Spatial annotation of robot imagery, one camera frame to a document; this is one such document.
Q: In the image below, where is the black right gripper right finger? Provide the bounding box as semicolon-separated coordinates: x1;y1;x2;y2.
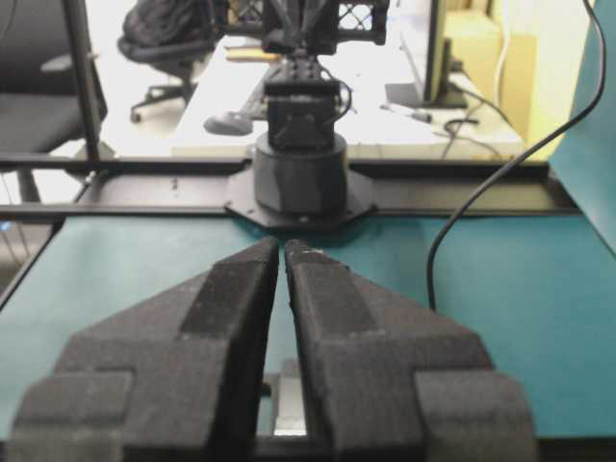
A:
285;241;538;461

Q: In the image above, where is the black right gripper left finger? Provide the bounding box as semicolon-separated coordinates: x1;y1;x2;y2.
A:
5;238;278;461

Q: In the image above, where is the black USB cable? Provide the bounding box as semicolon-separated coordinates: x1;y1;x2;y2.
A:
426;0;606;310

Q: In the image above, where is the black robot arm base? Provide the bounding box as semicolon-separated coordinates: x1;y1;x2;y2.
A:
227;1;389;218

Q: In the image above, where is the grey computer mouse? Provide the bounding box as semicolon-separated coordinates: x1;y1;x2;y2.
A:
203;112;253;136

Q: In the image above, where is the white desk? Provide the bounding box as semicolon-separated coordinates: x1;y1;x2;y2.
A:
171;36;525;158

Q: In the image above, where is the black mesh chair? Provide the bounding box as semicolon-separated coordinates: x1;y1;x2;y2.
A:
1;1;108;159

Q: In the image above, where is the computer monitor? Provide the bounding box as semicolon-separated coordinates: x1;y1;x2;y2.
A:
385;0;468;110

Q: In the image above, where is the black office chair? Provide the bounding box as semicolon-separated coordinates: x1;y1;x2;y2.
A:
117;1;219;123

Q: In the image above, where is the black aluminium frame rail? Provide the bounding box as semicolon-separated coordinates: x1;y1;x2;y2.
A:
0;154;578;220

